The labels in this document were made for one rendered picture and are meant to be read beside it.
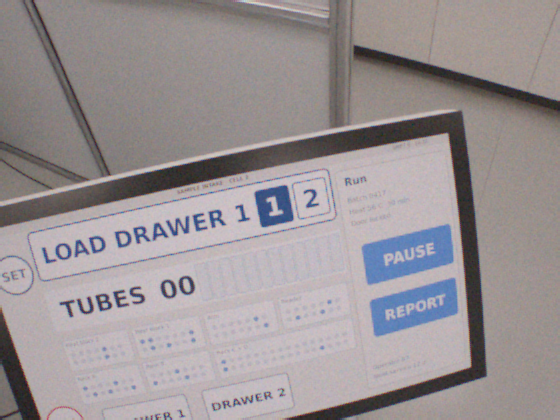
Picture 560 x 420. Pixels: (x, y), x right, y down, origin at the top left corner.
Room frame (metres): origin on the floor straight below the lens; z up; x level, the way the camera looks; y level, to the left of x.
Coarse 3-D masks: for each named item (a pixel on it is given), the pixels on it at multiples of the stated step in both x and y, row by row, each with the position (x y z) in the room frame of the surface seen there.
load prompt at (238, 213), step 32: (224, 192) 0.30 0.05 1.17; (256, 192) 0.30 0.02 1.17; (288, 192) 0.30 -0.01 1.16; (320, 192) 0.30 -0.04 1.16; (64, 224) 0.28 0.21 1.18; (96, 224) 0.28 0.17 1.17; (128, 224) 0.29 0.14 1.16; (160, 224) 0.28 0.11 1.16; (192, 224) 0.29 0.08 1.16; (224, 224) 0.29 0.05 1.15; (256, 224) 0.29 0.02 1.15; (288, 224) 0.28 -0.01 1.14; (32, 256) 0.26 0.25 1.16; (64, 256) 0.26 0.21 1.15; (96, 256) 0.26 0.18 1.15; (128, 256) 0.26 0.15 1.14; (160, 256) 0.26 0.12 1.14
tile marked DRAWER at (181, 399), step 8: (144, 400) 0.16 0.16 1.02; (152, 400) 0.16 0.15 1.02; (160, 400) 0.16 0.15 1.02; (168, 400) 0.16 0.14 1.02; (176, 400) 0.16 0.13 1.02; (184, 400) 0.16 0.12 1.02; (104, 408) 0.15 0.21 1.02; (112, 408) 0.15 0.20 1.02; (120, 408) 0.15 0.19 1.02; (128, 408) 0.15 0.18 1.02; (136, 408) 0.16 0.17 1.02; (144, 408) 0.15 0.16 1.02; (152, 408) 0.15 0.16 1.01; (160, 408) 0.15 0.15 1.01; (168, 408) 0.15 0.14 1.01; (176, 408) 0.15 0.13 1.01; (184, 408) 0.15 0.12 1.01; (104, 416) 0.15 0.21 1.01; (112, 416) 0.15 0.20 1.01; (120, 416) 0.15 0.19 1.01; (128, 416) 0.15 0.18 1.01; (136, 416) 0.15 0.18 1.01; (144, 416) 0.15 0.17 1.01; (152, 416) 0.15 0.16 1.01; (160, 416) 0.15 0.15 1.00; (168, 416) 0.15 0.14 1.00; (176, 416) 0.15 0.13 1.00; (184, 416) 0.15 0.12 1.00; (192, 416) 0.15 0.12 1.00
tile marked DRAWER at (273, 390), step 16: (240, 384) 0.17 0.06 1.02; (256, 384) 0.17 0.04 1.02; (272, 384) 0.17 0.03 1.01; (288, 384) 0.17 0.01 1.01; (208, 400) 0.16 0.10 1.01; (224, 400) 0.16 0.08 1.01; (240, 400) 0.16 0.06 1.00; (256, 400) 0.16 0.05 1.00; (272, 400) 0.16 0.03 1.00; (288, 400) 0.16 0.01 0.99; (208, 416) 0.15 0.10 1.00; (224, 416) 0.15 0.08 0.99; (240, 416) 0.15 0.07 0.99; (256, 416) 0.15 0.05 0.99
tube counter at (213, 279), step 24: (312, 240) 0.27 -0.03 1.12; (336, 240) 0.27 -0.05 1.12; (192, 264) 0.26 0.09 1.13; (216, 264) 0.26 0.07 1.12; (240, 264) 0.26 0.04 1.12; (264, 264) 0.26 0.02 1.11; (288, 264) 0.26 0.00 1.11; (312, 264) 0.26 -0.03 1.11; (336, 264) 0.26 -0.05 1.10; (168, 288) 0.24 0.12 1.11; (192, 288) 0.24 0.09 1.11; (216, 288) 0.24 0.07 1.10; (240, 288) 0.24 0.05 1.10; (264, 288) 0.24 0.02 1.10
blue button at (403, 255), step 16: (448, 224) 0.28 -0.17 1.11; (384, 240) 0.27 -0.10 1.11; (400, 240) 0.27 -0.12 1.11; (416, 240) 0.27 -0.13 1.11; (432, 240) 0.27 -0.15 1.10; (448, 240) 0.27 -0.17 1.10; (368, 256) 0.26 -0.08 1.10; (384, 256) 0.26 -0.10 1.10; (400, 256) 0.26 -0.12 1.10; (416, 256) 0.26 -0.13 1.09; (432, 256) 0.26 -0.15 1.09; (448, 256) 0.26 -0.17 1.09; (368, 272) 0.25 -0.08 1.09; (384, 272) 0.25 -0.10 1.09; (400, 272) 0.25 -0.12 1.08; (416, 272) 0.25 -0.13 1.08
